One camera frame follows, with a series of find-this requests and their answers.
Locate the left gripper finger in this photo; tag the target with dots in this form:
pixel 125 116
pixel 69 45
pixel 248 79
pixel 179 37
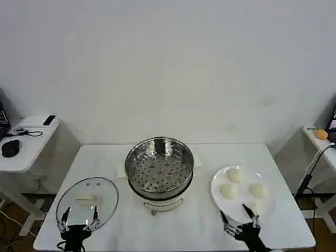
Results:
pixel 64 217
pixel 95 215

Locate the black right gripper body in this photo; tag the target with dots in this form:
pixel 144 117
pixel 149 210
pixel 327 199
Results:
pixel 250 235

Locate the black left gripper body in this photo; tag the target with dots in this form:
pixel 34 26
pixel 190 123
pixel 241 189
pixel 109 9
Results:
pixel 74 236

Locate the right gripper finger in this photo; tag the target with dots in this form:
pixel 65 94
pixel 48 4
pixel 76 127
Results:
pixel 225 219
pixel 249 211

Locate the white steamed bun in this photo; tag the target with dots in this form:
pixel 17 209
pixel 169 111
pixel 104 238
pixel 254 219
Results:
pixel 258 190
pixel 228 191
pixel 234 175
pixel 258 207

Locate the white plate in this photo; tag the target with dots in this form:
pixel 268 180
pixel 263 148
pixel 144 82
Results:
pixel 236 207

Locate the white cooker base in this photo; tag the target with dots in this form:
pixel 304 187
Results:
pixel 162 206

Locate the white side table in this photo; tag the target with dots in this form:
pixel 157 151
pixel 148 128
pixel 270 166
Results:
pixel 29 155
pixel 326 155

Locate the steel steamer basket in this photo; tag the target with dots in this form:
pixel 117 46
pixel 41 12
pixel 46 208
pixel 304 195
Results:
pixel 159 166

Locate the black computer mouse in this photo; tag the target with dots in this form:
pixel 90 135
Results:
pixel 11 148

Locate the black phone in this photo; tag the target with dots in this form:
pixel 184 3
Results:
pixel 49 120

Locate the orange fruit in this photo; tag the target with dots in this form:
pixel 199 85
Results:
pixel 321 134

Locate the black laptop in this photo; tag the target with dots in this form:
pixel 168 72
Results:
pixel 3 118

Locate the black monitor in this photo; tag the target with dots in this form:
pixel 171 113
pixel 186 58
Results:
pixel 333 118

